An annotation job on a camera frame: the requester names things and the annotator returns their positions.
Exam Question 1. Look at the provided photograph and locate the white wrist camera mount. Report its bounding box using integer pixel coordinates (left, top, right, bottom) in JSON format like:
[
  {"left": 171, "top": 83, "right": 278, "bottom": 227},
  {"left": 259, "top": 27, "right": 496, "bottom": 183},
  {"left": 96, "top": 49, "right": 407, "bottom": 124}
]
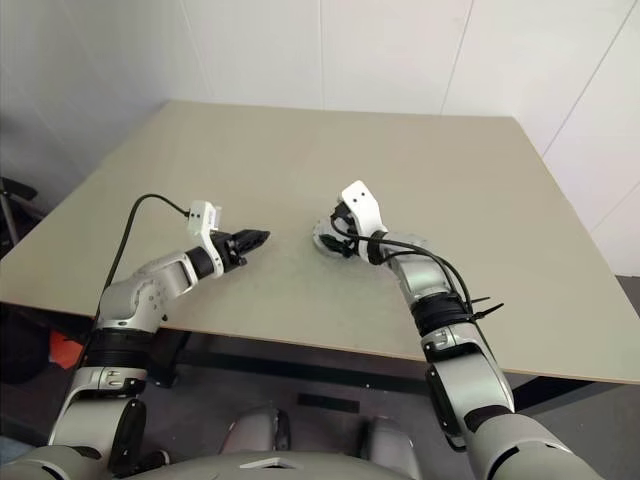
[
  {"left": 335, "top": 179, "right": 389, "bottom": 264},
  {"left": 187, "top": 199, "right": 225, "bottom": 274}
]

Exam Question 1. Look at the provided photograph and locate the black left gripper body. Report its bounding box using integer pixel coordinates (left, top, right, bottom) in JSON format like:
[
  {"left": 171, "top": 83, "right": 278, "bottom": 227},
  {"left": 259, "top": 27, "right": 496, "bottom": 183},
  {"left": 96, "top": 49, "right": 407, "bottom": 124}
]
[{"left": 212, "top": 232, "right": 251, "bottom": 267}]

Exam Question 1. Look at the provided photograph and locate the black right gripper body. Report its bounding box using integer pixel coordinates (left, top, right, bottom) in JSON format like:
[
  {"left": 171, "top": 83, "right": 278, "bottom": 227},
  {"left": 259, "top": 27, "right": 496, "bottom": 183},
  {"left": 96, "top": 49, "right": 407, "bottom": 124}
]
[{"left": 337, "top": 202, "right": 364, "bottom": 240}]

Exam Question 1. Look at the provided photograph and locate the orange object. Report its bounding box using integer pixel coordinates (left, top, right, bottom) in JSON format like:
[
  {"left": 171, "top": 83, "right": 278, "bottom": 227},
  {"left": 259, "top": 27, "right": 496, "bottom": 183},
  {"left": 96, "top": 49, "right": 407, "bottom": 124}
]
[{"left": 47, "top": 332, "right": 86, "bottom": 371}]

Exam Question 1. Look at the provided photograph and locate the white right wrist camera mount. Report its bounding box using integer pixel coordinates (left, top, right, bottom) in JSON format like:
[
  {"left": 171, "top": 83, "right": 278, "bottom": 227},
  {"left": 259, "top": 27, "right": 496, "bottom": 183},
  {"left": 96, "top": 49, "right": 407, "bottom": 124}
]
[{"left": 335, "top": 179, "right": 389, "bottom": 264}]

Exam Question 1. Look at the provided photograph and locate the black table frame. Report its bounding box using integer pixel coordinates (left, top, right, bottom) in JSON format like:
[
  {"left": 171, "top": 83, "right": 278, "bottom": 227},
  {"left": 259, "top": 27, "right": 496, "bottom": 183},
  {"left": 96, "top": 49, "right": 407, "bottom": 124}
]
[{"left": 144, "top": 327, "right": 601, "bottom": 436}]

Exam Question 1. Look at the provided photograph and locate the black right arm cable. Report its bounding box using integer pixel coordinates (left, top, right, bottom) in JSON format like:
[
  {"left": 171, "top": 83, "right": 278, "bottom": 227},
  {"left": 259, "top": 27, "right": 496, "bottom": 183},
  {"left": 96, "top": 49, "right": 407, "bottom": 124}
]
[{"left": 329, "top": 214, "right": 476, "bottom": 321}]

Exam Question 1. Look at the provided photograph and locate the grey robot torso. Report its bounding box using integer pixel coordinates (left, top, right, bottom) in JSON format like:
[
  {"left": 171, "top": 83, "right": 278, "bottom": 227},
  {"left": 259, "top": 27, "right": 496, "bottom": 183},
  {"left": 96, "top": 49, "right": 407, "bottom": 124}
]
[{"left": 14, "top": 443, "right": 481, "bottom": 480}]

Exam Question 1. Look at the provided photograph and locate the silver motor end cover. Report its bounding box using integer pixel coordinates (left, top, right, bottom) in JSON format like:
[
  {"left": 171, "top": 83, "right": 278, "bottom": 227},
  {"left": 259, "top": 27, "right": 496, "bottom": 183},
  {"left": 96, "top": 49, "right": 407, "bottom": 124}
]
[{"left": 312, "top": 213, "right": 351, "bottom": 246}]

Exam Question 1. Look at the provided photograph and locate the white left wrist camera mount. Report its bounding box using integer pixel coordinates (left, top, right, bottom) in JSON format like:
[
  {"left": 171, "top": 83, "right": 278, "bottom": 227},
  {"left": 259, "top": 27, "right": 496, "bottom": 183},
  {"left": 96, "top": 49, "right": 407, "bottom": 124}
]
[{"left": 187, "top": 199, "right": 225, "bottom": 274}]

